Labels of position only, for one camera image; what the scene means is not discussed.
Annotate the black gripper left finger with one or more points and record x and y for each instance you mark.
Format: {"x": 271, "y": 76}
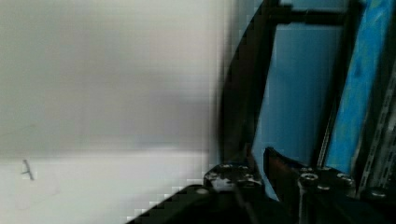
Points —
{"x": 227, "y": 176}

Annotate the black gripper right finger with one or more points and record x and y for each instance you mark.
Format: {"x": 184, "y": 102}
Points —
{"x": 299, "y": 174}

